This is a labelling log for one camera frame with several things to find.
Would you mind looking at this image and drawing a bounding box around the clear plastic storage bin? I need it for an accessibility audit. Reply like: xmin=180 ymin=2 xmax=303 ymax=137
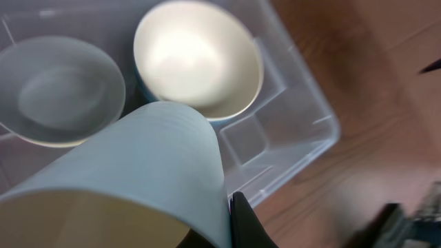
xmin=1 ymin=1 xmax=340 ymax=207

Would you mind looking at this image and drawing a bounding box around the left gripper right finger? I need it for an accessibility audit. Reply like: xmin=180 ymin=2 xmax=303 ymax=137
xmin=230 ymin=192 xmax=278 ymax=248

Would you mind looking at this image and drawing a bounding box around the large beige bowl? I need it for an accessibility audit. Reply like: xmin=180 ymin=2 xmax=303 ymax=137
xmin=133 ymin=1 xmax=265 ymax=121

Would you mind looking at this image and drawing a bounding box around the pale white-green plastic cup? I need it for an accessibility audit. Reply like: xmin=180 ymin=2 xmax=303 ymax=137
xmin=1 ymin=102 xmax=232 ymax=247

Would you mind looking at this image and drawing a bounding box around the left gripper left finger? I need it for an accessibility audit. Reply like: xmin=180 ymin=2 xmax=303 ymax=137
xmin=176 ymin=229 xmax=215 ymax=248

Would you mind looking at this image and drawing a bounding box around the light grey-blue bowl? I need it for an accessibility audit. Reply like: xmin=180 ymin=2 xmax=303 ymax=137
xmin=1 ymin=36 xmax=125 ymax=147

